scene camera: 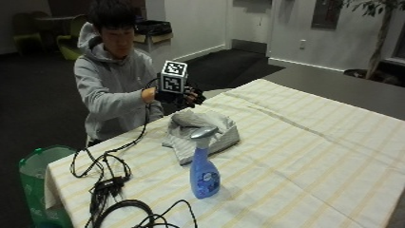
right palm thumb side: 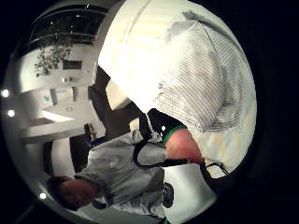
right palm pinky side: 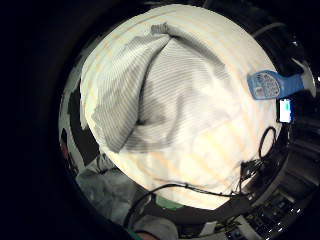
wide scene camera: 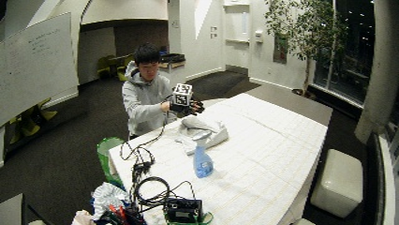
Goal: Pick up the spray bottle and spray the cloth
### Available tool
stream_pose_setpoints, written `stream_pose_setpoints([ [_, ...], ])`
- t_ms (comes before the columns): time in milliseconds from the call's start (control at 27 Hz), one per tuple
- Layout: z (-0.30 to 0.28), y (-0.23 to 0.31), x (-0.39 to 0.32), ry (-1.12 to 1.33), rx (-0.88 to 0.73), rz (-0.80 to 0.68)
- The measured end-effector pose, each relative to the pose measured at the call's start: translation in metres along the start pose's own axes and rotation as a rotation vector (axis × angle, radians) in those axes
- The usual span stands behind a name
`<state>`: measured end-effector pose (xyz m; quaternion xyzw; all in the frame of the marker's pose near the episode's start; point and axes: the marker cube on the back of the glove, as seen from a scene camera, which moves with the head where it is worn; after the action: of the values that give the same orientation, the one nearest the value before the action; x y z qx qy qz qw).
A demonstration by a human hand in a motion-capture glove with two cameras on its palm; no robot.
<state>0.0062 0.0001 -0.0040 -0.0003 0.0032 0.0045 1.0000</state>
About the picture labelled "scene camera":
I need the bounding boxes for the white marker cube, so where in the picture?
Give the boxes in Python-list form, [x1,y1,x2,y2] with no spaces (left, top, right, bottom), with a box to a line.
[160,60,189,95]

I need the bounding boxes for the grey striped cloth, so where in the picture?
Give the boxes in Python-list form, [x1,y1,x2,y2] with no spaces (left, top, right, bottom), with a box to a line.
[161,109,241,166]

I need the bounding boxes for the dark floor mat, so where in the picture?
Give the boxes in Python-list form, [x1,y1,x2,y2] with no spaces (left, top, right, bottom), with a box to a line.
[173,47,286,93]

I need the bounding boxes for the the person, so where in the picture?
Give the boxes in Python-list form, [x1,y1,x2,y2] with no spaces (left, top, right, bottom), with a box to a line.
[73,0,165,147]

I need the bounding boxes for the cardboard box with black bag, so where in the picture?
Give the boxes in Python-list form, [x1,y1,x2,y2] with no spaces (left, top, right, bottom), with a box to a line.
[133,19,175,53]

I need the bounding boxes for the blue spray bottle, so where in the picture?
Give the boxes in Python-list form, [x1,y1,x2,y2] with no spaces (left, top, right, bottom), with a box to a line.
[189,126,221,200]

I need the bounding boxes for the striped cream tablecloth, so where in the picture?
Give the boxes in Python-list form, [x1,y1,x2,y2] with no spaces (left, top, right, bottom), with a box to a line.
[43,78,405,228]

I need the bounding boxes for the olive green chair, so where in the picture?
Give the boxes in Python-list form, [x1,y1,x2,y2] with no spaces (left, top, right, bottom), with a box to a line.
[12,11,51,53]

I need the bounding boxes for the green bin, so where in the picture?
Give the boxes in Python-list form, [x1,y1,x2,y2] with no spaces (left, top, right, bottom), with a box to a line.
[17,144,79,228]

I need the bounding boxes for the indoor tree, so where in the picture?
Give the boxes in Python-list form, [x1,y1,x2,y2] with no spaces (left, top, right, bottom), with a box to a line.
[341,0,405,81]

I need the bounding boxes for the black cable bundle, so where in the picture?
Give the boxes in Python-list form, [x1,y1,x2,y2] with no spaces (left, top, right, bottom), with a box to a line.
[68,77,200,228]

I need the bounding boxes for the dark wall picture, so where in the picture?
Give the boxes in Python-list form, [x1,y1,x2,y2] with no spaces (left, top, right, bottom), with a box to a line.
[310,0,344,31]

